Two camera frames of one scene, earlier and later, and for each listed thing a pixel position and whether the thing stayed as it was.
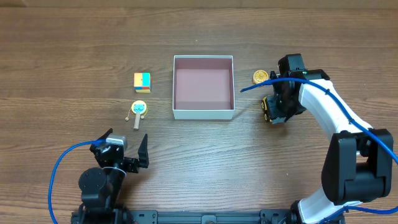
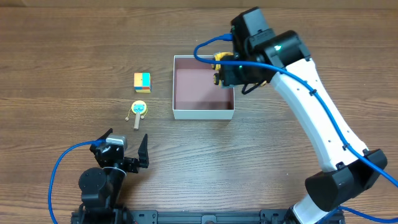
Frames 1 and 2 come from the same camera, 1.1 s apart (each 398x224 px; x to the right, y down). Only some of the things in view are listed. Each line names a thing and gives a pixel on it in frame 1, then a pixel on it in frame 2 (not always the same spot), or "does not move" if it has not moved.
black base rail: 211,216 does not move
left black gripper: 125,161 does not move
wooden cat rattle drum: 139,108 does not move
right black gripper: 277,111 -> 228,73
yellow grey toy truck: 264,106 -> 217,67
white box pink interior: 203,87 does not move
